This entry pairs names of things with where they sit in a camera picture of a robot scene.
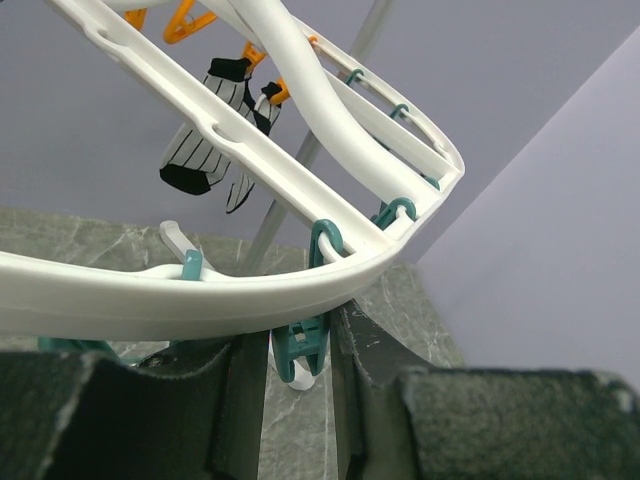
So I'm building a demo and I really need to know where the white round clip hanger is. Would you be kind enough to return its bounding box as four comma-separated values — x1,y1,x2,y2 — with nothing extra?
0,0,466,344

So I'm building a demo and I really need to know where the orange clothespin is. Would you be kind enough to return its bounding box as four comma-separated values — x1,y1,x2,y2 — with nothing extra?
163,0,217,44
242,41,267,73
269,78,290,105

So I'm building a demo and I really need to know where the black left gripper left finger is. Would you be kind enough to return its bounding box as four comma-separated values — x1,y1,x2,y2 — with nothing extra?
1,332,268,479

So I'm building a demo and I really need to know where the teal clothespin being pinched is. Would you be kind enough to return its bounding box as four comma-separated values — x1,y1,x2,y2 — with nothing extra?
271,219,343,383

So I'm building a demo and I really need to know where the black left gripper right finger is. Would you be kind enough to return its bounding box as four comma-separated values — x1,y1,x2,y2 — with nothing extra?
329,301,639,479

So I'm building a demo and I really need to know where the teal clothespin left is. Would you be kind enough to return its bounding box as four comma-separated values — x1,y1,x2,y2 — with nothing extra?
37,248,211,360

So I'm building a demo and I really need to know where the teal clothespin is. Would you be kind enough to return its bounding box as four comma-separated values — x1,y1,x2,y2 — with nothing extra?
37,248,211,360
370,197,417,230

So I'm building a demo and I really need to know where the black and white striped sock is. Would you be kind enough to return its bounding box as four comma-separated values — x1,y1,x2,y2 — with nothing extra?
158,57,256,197

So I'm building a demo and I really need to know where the white metal drying rack stand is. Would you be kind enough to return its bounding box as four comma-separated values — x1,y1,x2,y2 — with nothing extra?
158,0,396,391

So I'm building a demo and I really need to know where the teal clothespin front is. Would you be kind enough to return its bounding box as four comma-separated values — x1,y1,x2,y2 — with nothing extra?
370,197,417,230

